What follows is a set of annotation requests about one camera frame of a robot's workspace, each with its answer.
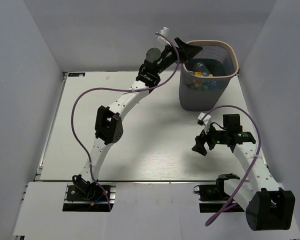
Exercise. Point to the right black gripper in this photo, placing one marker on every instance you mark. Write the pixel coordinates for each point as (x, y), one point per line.
(201, 139)

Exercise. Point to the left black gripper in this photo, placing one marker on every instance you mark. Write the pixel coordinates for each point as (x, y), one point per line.
(186, 51)

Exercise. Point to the blue label clear bottle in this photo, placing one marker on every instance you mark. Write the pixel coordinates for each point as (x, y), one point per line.
(200, 67)

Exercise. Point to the orange cap small bottle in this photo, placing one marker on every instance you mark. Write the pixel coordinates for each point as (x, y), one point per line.
(198, 73)

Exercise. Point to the green plastic bottle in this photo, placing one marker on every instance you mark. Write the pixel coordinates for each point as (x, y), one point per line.
(200, 87)

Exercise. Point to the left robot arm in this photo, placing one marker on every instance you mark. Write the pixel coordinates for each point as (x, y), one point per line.
(109, 119)

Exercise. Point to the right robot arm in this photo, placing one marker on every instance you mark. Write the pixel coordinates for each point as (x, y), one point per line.
(266, 204)

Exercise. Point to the grey mesh waste bin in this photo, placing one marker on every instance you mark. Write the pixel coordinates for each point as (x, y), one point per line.
(220, 59)

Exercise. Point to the blue corner label sticker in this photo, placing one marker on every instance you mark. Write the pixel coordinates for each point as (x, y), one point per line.
(76, 74)

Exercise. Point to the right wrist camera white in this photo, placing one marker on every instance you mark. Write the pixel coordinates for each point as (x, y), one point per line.
(205, 121)

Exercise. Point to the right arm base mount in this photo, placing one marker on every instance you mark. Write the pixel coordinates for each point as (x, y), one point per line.
(210, 200)

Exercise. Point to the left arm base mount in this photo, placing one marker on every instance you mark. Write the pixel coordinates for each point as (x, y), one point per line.
(93, 202)

